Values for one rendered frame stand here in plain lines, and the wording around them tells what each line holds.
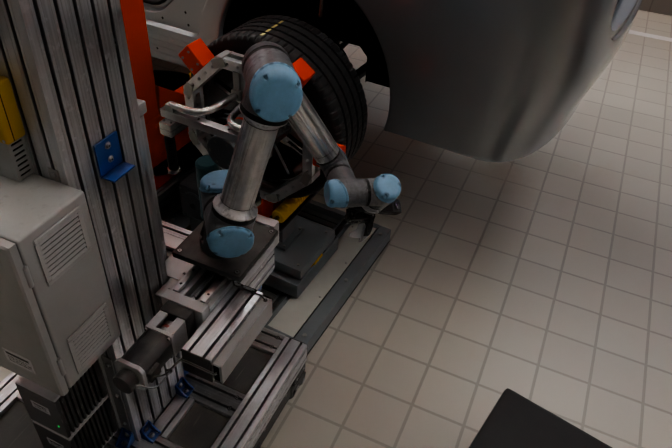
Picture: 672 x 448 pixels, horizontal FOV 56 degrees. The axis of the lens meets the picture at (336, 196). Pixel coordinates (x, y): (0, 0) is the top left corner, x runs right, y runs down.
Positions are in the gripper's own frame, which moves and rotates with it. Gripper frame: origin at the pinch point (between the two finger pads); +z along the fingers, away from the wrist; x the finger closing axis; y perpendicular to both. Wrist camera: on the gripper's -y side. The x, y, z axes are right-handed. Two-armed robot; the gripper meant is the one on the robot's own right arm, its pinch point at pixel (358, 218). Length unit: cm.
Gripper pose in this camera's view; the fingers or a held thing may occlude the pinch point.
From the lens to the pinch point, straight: 197.2
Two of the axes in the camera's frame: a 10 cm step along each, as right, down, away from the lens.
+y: -9.6, 0.5, -2.8
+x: 1.3, 9.6, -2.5
